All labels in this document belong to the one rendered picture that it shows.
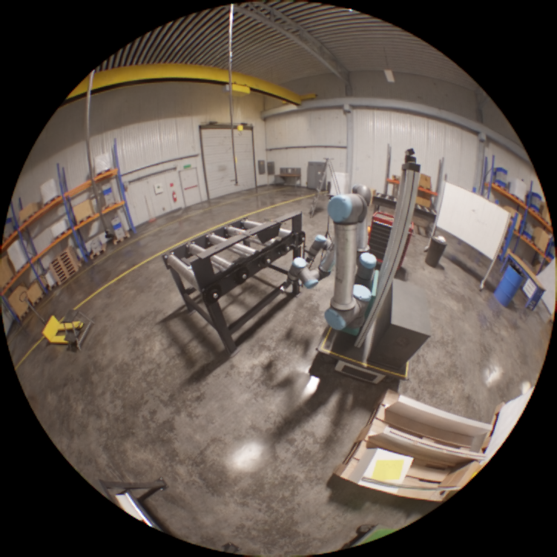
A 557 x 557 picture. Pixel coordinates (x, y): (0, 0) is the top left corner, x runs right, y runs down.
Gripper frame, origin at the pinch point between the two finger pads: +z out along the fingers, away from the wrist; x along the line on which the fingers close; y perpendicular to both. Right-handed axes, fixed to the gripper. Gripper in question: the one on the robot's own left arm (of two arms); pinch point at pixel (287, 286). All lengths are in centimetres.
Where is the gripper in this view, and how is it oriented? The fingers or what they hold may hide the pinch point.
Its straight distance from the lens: 144.6
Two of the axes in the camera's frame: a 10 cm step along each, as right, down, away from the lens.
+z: -2.1, 5.3, 8.2
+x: -6.3, 5.7, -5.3
